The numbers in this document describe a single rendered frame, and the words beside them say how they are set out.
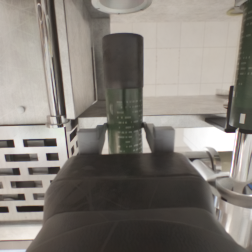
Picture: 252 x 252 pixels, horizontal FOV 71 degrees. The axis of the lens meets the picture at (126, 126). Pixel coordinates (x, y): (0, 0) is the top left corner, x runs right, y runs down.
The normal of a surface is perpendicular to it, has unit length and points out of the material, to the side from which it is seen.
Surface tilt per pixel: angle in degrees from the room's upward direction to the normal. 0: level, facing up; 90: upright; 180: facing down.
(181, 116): 90
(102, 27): 90
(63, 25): 90
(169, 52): 90
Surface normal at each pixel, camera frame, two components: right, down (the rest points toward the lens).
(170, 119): 0.02, 0.25
